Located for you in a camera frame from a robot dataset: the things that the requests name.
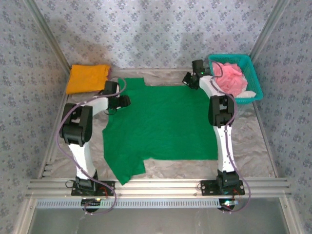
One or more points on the left controller circuit board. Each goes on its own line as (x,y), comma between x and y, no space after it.
(91,201)

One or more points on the aluminium mounting rail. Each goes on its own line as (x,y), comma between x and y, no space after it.
(158,186)

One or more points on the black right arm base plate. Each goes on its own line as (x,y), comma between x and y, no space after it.
(207,187)

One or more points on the teal plastic basket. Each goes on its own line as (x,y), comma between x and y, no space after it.
(253,70)

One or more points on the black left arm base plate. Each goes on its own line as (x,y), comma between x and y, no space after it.
(107,189)

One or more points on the white t-shirt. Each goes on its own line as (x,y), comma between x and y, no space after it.
(247,93)

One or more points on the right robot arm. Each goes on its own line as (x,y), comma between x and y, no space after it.
(224,136)

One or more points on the green t-shirt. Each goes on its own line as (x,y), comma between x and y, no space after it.
(161,122)

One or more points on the controller circuit board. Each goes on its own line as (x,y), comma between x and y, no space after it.
(228,203)
(91,201)

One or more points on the maroon folded t-shirt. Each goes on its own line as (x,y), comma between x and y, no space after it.
(110,72)

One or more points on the aluminium table side rail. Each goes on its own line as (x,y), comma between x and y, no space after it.
(262,126)
(57,122)

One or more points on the aluminium frame post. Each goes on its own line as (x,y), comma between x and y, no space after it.
(48,36)
(268,29)

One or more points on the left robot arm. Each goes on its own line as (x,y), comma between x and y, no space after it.
(78,126)

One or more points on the right controller circuit board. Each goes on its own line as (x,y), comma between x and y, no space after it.
(228,203)

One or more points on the orange folded t-shirt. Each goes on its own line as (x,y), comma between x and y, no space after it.
(85,79)

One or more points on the pink t-shirt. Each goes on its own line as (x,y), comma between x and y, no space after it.
(231,78)

